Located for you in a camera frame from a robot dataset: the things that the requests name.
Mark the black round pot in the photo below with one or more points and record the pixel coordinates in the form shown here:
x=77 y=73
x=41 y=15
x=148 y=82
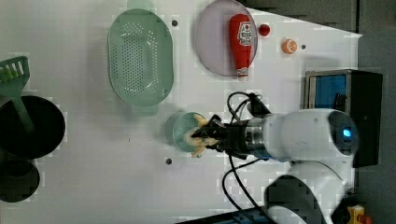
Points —
x=36 y=136

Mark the red plush ketchup bottle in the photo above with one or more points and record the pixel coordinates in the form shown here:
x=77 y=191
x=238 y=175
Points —
x=241 y=43

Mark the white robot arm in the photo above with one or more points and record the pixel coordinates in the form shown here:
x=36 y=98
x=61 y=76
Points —
x=319 y=145

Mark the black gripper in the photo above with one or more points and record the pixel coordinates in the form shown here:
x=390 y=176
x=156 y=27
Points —
x=229 y=138

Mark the grey round plate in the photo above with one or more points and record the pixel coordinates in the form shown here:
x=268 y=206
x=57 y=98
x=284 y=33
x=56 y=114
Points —
x=212 y=36

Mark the green slotted spatula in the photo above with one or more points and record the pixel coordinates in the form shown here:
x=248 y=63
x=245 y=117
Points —
x=14 y=75

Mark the red plush tomato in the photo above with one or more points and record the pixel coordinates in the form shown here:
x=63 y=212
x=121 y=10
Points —
x=264 y=30

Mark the orange slice toy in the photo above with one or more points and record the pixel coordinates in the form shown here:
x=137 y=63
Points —
x=289 y=46

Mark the mint green colander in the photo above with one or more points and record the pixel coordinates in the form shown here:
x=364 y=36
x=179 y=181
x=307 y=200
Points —
x=140 y=64

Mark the yellow plush peeled banana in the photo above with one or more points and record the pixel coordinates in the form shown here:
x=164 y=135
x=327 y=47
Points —
x=198 y=143

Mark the toy kitchen oven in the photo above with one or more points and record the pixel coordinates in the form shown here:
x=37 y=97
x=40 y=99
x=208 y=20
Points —
x=357 y=93

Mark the yellow toy figure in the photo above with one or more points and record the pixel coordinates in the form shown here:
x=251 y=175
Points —
x=358 y=216

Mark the blue mug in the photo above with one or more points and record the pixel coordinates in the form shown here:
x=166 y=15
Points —
x=178 y=126

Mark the black round lid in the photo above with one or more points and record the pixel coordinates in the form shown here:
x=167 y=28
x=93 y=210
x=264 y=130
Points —
x=19 y=181

